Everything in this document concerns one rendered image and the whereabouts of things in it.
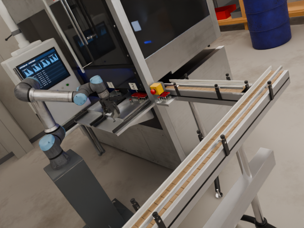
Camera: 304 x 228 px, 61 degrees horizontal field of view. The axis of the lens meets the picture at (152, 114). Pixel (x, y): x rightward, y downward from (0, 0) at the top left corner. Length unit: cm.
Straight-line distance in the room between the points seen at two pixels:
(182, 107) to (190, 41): 56
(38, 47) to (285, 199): 239
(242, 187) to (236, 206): 12
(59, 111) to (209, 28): 161
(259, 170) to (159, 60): 103
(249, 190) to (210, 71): 124
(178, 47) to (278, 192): 135
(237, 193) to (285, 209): 67
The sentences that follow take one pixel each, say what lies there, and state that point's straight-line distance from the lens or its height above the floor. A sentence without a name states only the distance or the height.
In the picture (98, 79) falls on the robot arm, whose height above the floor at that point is 125.
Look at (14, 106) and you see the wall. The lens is 497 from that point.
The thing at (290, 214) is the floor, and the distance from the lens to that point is 212.
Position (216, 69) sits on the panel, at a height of 74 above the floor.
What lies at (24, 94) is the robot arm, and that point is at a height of 137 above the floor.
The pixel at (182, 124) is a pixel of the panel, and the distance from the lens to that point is 221.
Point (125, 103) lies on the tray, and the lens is 219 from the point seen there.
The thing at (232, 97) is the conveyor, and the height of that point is 91.
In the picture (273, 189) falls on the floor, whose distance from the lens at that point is 226.
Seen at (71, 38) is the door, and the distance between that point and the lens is 252.
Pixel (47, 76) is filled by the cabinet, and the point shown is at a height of 128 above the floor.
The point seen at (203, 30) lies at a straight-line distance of 240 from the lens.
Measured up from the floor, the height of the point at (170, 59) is 110.
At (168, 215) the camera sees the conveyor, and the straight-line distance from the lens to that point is 106.
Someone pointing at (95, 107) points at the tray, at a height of 88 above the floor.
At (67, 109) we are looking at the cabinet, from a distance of 271.
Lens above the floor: 170
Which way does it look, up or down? 27 degrees down
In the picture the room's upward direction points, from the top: 24 degrees counter-clockwise
